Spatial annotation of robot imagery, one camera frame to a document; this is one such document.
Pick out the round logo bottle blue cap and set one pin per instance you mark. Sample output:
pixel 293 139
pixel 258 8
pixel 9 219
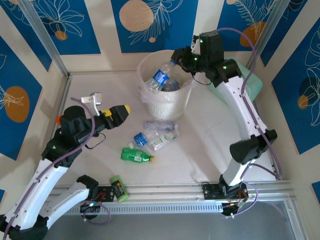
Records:
pixel 172 85

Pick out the blue label bottle white cap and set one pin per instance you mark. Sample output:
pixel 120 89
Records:
pixel 141 139

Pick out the clear crushed plastic bottle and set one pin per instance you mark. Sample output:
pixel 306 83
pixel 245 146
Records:
pixel 157 125

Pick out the green bottle with yellow cap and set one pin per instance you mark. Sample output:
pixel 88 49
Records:
pixel 132 155

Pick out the small clear bottle green label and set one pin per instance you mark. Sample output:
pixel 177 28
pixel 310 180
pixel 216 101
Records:
pixel 162 142

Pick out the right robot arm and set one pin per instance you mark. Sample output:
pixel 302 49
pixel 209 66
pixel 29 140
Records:
pixel 240 107

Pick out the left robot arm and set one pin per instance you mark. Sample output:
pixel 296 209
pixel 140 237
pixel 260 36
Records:
pixel 45 180

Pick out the white plastic bin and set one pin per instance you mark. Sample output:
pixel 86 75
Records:
pixel 165 107

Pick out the orange capped pill bottle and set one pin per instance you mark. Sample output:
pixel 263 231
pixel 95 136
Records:
pixel 58 119

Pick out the mint green zip case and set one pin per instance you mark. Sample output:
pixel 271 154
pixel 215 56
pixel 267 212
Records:
pixel 252 82

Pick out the light green cylinder can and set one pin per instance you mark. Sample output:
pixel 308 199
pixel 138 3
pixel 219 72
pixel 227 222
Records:
pixel 119 188

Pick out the black base connector block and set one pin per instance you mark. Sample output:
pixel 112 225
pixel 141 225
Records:
pixel 90 210
pixel 228 211

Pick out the grey steel panel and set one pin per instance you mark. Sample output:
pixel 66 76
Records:
pixel 162 227

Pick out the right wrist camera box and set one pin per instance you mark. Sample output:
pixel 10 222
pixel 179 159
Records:
pixel 196 47

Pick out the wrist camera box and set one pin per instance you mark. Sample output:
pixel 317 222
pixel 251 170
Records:
pixel 196 47
pixel 97 98

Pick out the aluminium side rail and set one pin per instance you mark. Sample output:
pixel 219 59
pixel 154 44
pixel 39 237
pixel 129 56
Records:
pixel 63 100

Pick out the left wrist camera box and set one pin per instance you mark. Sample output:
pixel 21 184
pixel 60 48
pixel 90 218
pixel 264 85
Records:
pixel 97 98

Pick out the aluminium frame post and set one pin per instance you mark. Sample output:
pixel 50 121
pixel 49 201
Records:
pixel 265 32
pixel 42 32

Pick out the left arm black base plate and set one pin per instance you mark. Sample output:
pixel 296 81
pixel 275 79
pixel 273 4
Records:
pixel 107 191

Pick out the aluminium table edge rail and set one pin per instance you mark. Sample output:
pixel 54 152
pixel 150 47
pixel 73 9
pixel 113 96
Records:
pixel 162 191

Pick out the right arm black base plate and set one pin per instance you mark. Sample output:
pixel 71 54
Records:
pixel 209 192

